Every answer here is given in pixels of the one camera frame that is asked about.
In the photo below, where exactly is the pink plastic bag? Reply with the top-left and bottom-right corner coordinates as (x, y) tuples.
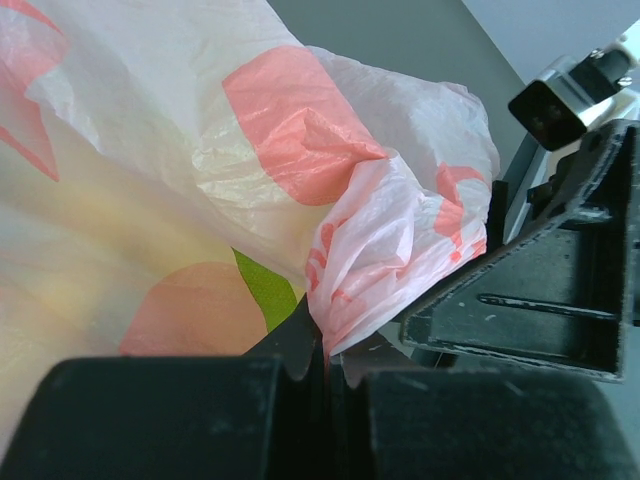
(0, 0), (501, 357)

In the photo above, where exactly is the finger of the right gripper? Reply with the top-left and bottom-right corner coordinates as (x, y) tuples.
(398, 120), (639, 381)
(486, 180), (509, 250)

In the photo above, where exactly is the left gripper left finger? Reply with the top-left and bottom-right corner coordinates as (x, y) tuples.
(1, 303), (328, 479)

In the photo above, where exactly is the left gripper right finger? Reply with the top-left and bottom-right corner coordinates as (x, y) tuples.
(329, 349), (639, 479)

